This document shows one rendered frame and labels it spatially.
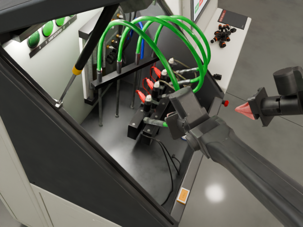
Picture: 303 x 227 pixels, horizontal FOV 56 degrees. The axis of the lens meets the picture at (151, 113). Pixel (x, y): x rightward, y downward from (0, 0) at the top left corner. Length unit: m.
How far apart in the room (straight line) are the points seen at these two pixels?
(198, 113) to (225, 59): 0.90
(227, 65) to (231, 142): 0.99
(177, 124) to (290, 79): 0.31
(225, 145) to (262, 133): 2.11
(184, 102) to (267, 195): 0.29
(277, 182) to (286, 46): 3.42
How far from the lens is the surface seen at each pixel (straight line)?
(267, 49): 3.63
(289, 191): 0.42
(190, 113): 0.64
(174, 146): 1.27
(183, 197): 1.01
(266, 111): 0.87
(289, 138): 2.74
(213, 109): 1.29
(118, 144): 1.24
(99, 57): 1.02
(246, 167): 0.48
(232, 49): 1.62
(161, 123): 0.90
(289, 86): 0.82
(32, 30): 0.78
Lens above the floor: 1.86
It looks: 49 degrees down
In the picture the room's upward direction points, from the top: 10 degrees clockwise
